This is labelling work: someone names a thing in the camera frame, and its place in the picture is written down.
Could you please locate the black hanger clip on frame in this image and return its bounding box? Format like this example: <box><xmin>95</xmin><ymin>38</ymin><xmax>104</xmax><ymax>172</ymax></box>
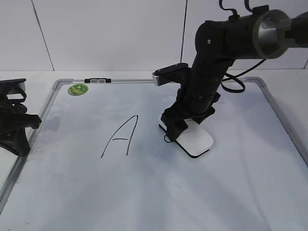
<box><xmin>84</xmin><ymin>78</ymin><xmax>112</xmax><ymax>83</ymax></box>

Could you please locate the round green magnet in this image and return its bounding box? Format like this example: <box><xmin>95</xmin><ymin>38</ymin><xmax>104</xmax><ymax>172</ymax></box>
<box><xmin>67</xmin><ymin>84</ymin><xmax>89</xmax><ymax>96</ymax></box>

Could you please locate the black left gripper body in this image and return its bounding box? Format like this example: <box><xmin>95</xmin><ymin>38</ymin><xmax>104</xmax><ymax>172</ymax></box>
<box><xmin>0</xmin><ymin>89</ymin><xmax>42</xmax><ymax>135</ymax></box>

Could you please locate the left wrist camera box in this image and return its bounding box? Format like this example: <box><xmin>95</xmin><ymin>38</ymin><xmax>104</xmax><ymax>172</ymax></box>
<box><xmin>0</xmin><ymin>78</ymin><xmax>26</xmax><ymax>91</ymax></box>

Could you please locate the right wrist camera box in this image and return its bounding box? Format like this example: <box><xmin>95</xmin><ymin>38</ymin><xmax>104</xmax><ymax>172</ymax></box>
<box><xmin>152</xmin><ymin>63</ymin><xmax>190</xmax><ymax>86</ymax></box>

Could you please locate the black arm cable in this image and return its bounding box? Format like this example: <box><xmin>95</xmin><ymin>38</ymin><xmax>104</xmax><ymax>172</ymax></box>
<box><xmin>6</xmin><ymin>88</ymin><xmax>27</xmax><ymax>104</ymax></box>
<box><xmin>218</xmin><ymin>0</ymin><xmax>268</xmax><ymax>94</ymax></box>

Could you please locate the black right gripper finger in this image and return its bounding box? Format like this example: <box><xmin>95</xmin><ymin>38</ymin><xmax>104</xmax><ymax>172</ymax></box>
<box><xmin>161</xmin><ymin>113</ymin><xmax>188</xmax><ymax>141</ymax></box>
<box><xmin>191</xmin><ymin>108</ymin><xmax>215</xmax><ymax>124</ymax></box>

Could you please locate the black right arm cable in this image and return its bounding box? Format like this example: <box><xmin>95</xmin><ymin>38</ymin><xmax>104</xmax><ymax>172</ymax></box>
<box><xmin>218</xmin><ymin>0</ymin><xmax>268</xmax><ymax>94</ymax></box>

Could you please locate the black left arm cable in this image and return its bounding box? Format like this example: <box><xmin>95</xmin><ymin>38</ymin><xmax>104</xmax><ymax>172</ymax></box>
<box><xmin>6</xmin><ymin>88</ymin><xmax>27</xmax><ymax>104</ymax></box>

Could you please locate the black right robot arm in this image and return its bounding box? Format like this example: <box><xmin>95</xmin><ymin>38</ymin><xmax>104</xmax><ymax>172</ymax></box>
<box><xmin>154</xmin><ymin>5</ymin><xmax>308</xmax><ymax>141</ymax></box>

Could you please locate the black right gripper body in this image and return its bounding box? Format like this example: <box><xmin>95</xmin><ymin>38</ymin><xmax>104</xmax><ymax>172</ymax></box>
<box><xmin>164</xmin><ymin>69</ymin><xmax>221</xmax><ymax>120</ymax></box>

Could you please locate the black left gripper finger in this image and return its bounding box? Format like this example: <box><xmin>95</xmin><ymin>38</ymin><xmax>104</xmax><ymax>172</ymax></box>
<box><xmin>0</xmin><ymin>128</ymin><xmax>30</xmax><ymax>155</ymax></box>

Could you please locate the white board eraser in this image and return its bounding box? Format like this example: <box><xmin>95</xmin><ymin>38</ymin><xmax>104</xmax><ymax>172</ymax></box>
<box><xmin>158</xmin><ymin>119</ymin><xmax>214</xmax><ymax>158</ymax></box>

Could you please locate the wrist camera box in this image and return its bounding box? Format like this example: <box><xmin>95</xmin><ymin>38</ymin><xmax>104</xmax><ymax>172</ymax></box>
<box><xmin>152</xmin><ymin>63</ymin><xmax>190</xmax><ymax>86</ymax></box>
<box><xmin>0</xmin><ymin>78</ymin><xmax>26</xmax><ymax>91</ymax></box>

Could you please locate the white board with grey frame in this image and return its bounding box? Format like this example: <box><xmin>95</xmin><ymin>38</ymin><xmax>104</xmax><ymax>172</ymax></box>
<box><xmin>0</xmin><ymin>77</ymin><xmax>308</xmax><ymax>231</ymax></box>

